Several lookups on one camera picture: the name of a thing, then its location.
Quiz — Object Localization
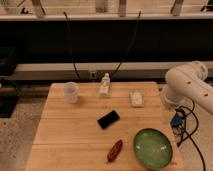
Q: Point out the right black cable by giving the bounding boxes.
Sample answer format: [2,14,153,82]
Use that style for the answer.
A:
[110,10,142,80]

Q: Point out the green plate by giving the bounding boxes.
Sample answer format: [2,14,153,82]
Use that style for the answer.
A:
[133,128,173,170]

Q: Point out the small white bottle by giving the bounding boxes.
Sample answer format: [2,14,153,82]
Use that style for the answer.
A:
[99,73,110,97]

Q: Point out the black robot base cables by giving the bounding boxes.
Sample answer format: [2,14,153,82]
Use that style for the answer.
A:
[171,99,208,171]

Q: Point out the left black cable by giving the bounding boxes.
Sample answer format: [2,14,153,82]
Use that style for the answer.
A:
[62,11,82,81]

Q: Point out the red chili pepper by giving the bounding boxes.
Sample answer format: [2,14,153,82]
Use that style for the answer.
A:
[107,140,123,163]

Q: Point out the black cable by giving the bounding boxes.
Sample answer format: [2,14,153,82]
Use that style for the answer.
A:
[110,10,142,80]
[62,11,82,81]

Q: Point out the black eraser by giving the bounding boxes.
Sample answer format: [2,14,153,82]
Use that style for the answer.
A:
[97,110,120,129]

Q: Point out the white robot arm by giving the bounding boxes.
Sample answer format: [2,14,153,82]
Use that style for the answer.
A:
[161,61,213,115]

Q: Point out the wall power outlet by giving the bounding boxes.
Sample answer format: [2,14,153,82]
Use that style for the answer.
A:
[89,70,97,80]

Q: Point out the clear plastic cup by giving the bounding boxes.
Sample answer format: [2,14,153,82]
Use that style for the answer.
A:
[62,82,78,103]

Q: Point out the blue connector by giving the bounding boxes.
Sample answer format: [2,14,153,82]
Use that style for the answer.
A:
[170,113,185,127]

